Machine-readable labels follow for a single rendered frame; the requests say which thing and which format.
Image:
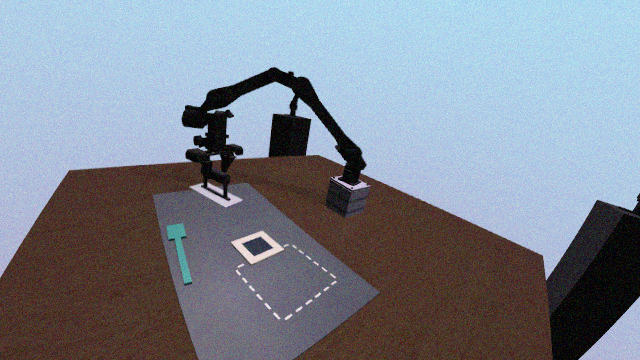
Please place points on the white square tile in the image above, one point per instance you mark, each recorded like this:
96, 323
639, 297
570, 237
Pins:
257, 247

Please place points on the teal small trowel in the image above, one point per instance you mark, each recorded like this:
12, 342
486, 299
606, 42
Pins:
176, 233

